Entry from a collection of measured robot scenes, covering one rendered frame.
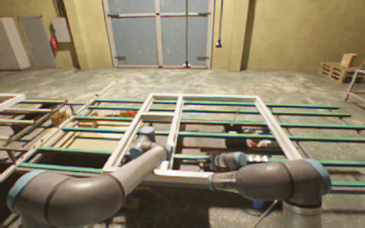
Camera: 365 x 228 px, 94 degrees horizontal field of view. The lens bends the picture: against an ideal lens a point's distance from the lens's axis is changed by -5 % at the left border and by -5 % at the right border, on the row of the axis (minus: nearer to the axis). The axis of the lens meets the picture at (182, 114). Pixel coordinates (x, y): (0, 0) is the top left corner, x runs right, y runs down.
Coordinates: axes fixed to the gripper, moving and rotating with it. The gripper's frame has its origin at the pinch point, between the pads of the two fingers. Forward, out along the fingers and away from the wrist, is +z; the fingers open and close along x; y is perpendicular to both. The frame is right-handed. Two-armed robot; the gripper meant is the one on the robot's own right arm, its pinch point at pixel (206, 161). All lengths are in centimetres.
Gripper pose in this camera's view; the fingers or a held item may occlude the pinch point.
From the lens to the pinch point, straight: 142.0
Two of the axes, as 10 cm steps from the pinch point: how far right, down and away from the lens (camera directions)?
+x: -0.6, 9.4, -3.4
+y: -8.3, -2.3, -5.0
